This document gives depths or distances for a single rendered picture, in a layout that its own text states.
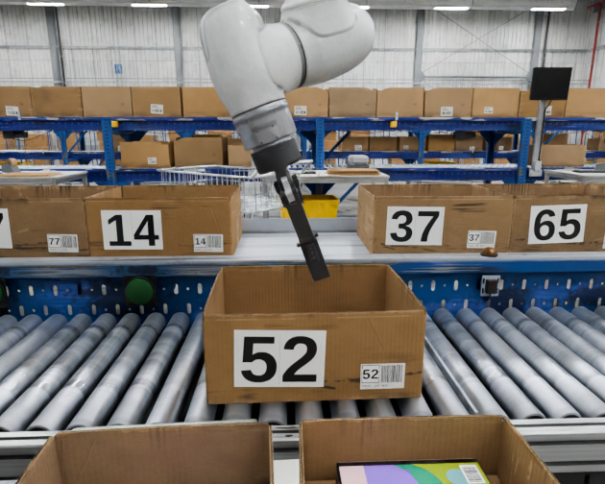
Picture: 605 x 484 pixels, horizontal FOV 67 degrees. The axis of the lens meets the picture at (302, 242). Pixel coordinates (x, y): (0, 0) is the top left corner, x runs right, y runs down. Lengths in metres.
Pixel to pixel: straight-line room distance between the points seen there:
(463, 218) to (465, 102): 4.86
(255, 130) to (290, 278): 0.47
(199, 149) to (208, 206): 4.34
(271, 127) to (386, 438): 0.47
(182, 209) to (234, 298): 0.32
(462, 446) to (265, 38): 0.63
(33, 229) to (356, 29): 1.01
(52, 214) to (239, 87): 0.83
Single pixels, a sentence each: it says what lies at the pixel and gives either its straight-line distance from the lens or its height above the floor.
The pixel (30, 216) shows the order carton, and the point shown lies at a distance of 1.43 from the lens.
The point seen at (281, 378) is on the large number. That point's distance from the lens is 0.85.
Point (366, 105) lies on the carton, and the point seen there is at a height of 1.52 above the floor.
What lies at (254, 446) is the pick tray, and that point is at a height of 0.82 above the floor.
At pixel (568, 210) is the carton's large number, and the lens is 1.49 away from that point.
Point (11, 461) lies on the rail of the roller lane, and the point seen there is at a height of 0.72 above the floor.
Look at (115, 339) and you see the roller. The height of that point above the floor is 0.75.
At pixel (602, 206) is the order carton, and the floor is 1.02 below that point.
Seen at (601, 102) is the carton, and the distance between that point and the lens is 6.97.
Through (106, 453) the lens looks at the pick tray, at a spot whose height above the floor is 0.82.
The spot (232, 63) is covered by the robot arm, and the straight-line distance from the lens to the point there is 0.71.
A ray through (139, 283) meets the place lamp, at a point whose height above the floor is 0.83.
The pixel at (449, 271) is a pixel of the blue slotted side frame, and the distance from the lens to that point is 1.31.
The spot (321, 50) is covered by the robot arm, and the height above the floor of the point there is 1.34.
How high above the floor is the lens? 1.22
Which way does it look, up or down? 14 degrees down
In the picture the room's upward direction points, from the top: straight up
